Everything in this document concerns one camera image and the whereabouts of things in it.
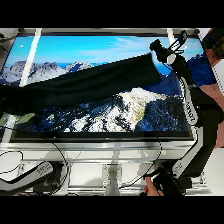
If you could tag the silver frame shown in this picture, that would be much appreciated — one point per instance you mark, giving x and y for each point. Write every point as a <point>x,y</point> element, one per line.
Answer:
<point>113,156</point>

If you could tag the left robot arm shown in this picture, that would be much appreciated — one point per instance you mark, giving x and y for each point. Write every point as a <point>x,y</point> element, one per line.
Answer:
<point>23,178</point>

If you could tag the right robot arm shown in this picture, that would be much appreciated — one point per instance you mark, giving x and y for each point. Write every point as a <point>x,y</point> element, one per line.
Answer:
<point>190,106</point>

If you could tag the person's hand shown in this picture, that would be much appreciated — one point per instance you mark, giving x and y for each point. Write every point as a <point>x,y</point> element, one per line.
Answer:
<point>150,189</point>

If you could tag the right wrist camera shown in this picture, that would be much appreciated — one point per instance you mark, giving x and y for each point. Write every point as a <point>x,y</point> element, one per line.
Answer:
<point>179,39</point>

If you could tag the black garment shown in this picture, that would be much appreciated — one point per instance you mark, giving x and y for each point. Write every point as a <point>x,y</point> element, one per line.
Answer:
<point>83,85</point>

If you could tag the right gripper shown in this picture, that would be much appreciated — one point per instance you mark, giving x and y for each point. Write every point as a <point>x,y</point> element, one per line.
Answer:
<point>159,50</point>

